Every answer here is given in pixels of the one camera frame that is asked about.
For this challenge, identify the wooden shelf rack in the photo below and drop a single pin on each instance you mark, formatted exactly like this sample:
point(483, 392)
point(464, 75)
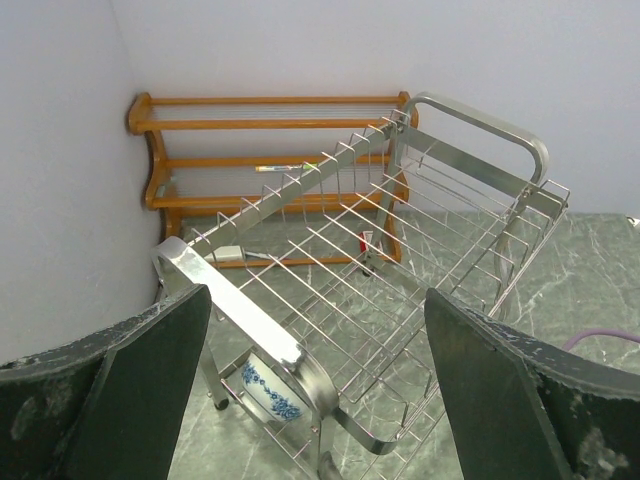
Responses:
point(204, 150)

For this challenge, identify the red white tube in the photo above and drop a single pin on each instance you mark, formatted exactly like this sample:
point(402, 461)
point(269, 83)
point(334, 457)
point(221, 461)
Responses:
point(365, 241)

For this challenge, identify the steel wire dish rack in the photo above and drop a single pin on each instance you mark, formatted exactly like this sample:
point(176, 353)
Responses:
point(457, 200)

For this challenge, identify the blue floral white bowl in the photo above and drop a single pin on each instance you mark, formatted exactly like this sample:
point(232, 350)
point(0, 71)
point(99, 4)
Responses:
point(256, 386)

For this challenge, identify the marker pen on shelf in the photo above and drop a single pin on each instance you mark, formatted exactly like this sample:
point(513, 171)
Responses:
point(272, 168)

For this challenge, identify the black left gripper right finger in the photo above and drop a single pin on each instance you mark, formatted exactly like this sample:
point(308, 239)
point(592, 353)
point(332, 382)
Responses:
point(520, 408)

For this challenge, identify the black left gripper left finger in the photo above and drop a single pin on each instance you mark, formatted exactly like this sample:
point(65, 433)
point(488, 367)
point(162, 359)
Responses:
point(109, 405)

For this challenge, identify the white power adapter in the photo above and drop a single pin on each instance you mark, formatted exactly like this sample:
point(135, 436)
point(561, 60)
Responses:
point(228, 253)

